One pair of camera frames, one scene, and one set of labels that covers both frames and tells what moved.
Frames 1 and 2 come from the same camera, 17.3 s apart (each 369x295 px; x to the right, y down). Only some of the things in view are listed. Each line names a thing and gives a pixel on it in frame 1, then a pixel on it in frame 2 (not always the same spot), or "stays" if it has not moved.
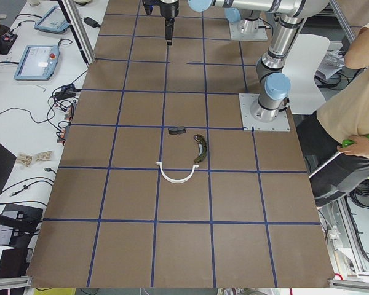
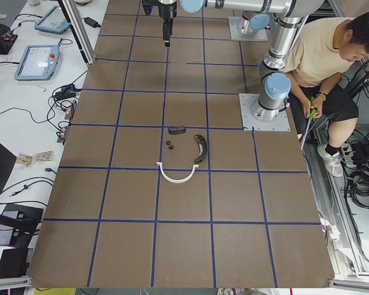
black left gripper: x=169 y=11 stays
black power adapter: x=91 y=22 stays
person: x=342 y=140 to x=318 y=54
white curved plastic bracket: x=176 y=180 stays
